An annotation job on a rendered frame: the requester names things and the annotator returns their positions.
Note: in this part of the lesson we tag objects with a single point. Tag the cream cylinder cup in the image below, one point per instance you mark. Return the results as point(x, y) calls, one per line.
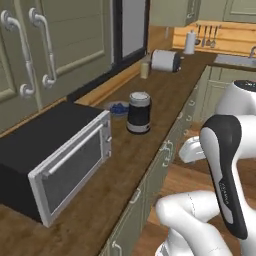
point(144, 70)

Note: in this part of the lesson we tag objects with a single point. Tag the hanging metal ladle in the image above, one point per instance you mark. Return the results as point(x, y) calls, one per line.
point(198, 36)

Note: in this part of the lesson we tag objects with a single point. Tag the green sink base cupboards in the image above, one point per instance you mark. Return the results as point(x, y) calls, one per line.
point(213, 93)

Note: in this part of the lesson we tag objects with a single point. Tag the hanging metal spoon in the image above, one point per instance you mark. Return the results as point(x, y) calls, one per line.
point(209, 37)

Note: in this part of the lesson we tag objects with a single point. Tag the black silver toaster oven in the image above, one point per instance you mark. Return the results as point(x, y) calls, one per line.
point(40, 146)

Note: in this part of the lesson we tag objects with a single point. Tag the silver tap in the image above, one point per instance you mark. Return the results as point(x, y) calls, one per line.
point(252, 51)

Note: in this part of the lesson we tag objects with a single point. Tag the hanging metal spatula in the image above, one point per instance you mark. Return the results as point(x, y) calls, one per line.
point(204, 37)

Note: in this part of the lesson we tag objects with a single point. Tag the black silver coffee grinder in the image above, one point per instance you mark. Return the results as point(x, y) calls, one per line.
point(139, 113)

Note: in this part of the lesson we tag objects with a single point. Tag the white paper towel roll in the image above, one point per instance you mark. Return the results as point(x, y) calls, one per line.
point(190, 43)

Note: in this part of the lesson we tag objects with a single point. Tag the blue cloth lump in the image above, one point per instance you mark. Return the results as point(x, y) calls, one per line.
point(118, 107)

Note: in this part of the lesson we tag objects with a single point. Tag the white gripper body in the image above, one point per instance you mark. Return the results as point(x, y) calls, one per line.
point(190, 150)

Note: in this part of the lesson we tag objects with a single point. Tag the white toaster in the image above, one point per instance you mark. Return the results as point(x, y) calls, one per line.
point(165, 60)

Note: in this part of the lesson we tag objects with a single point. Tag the green wall cupboard run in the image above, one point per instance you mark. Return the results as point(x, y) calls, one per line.
point(173, 11)

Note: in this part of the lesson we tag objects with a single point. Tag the green wall cupboard door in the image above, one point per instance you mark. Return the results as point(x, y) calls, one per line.
point(11, 60)
point(80, 43)

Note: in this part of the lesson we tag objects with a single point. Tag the grey plate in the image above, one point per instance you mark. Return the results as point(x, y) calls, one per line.
point(111, 111)

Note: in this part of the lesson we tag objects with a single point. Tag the steel sink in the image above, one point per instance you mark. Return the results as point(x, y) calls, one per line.
point(235, 60)

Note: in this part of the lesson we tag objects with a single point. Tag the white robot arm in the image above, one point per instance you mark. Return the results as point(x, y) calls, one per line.
point(213, 173)

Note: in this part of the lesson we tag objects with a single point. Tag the green base cupboard run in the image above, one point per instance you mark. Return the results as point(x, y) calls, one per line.
point(156, 176)

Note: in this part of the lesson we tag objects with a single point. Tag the dark framed window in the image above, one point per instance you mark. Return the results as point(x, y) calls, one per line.
point(133, 26)

